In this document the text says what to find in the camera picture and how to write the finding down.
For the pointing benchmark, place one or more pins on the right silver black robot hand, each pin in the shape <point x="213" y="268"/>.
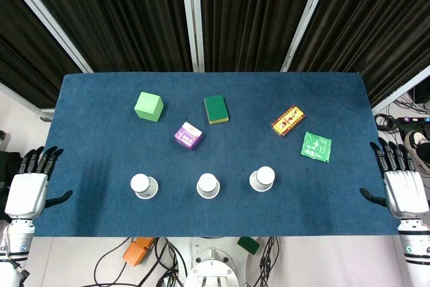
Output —
<point x="404" y="193"/>

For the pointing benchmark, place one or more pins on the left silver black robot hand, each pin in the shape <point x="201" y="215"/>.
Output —
<point x="27" y="193"/>

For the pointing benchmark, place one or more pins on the white paper cup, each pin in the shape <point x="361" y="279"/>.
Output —
<point x="207" y="184"/>
<point x="263" y="176"/>
<point x="141" y="183"/>

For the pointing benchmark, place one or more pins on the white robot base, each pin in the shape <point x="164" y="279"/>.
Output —
<point x="211" y="267"/>

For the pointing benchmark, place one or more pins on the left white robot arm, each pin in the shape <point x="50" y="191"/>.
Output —
<point x="16" y="246"/>

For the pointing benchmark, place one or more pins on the white black sneaker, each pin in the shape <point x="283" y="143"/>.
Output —
<point x="416" y="146"/>

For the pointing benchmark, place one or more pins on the black power strip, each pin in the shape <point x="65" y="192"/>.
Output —
<point x="413" y="121"/>

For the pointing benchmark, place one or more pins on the blue table cloth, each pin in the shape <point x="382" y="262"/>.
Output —
<point x="100" y="152"/>

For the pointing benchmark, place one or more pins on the green sachet packet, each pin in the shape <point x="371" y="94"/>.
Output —
<point x="315" y="146"/>

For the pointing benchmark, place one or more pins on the orange box device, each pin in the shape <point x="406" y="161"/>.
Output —
<point x="136" y="251"/>

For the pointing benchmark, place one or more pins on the black curtain panel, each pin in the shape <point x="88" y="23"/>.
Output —
<point x="376" y="25"/>
<point x="255" y="14"/>
<point x="117" y="14"/>
<point x="30" y="65"/>

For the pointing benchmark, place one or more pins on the yellow red printed box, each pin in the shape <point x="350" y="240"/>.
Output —
<point x="288" y="120"/>

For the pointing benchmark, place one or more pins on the light green foam cube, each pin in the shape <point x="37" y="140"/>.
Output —
<point x="148" y="107"/>

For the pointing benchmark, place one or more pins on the dark green pad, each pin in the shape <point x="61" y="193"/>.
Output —
<point x="249" y="245"/>

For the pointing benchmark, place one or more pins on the purple white carton box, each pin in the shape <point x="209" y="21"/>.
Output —
<point x="188" y="135"/>

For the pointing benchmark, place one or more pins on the green yellow sponge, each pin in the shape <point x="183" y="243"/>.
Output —
<point x="216" y="108"/>

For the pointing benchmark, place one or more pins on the white frame post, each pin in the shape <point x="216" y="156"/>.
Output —
<point x="307" y="14"/>
<point x="23" y="100"/>
<point x="192" y="14"/>
<point x="403" y="90"/>
<point x="47" y="14"/>

